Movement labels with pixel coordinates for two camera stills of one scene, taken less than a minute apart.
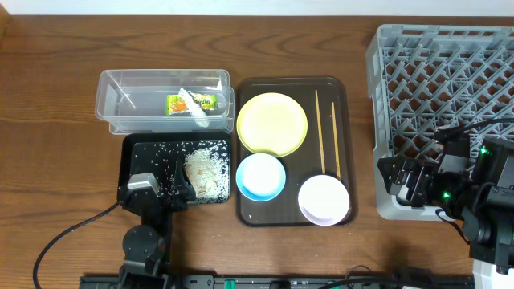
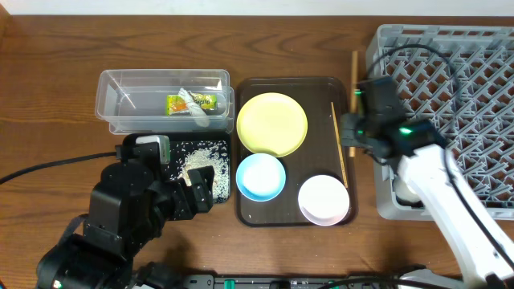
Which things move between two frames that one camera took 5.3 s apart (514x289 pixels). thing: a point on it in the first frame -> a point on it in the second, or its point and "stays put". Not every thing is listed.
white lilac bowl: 323,200 stays put
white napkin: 199,116 stays put
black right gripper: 426,170 -> 351,122
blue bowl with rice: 260,177 stays put
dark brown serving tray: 331,146 stays put
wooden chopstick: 320,132 -> 355,57
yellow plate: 272,122 stays put
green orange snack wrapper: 175,106 stays put
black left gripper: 161,199 -> 177,193
